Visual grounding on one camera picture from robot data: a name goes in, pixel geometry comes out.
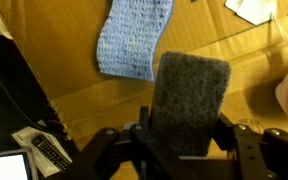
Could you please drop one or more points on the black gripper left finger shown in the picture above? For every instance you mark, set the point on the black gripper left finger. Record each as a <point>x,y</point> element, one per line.
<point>102,156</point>

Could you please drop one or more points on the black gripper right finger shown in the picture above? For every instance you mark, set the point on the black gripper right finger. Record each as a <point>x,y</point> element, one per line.
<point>257,156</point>

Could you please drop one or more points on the dark grey sponge block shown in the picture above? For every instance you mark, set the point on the dark grey sponge block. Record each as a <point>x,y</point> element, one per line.
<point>188,95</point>

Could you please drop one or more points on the blue knitted cloth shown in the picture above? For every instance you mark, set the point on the blue knitted cloth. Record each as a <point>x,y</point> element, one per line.
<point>129,37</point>

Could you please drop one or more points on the large cardboard box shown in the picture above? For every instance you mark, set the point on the large cardboard box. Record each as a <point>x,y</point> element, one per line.
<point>152,82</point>

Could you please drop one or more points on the black calculator on paper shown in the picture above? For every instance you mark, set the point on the black calculator on paper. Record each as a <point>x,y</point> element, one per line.
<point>49,156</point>

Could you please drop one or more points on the tablet with lit screen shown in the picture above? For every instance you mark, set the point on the tablet with lit screen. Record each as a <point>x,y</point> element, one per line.
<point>16,165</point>

